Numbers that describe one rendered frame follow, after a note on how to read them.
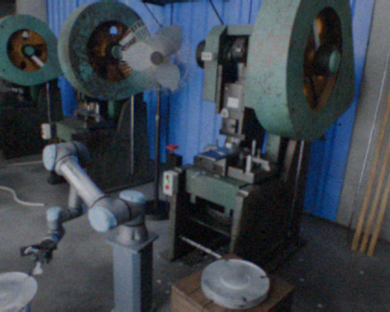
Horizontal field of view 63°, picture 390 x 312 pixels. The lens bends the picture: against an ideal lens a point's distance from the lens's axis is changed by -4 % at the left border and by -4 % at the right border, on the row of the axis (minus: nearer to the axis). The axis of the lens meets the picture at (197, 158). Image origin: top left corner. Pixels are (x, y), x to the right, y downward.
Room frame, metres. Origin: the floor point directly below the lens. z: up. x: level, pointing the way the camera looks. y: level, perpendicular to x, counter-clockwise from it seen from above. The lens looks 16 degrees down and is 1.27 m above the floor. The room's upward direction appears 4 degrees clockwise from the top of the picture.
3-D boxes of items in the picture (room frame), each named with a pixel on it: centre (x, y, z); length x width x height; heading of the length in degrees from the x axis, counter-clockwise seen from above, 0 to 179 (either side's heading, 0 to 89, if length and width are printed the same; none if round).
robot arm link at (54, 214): (1.58, 0.74, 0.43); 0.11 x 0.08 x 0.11; 145
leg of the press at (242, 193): (1.90, -0.53, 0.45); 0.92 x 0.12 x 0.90; 140
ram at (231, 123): (1.94, -0.21, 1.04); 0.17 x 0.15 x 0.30; 140
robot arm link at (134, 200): (1.39, 0.29, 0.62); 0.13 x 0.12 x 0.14; 145
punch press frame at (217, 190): (2.08, -0.33, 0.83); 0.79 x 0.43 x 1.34; 140
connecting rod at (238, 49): (1.97, -0.24, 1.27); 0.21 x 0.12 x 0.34; 140
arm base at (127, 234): (1.40, 0.29, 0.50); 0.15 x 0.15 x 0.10
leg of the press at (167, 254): (2.25, -0.12, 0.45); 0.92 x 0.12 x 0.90; 140
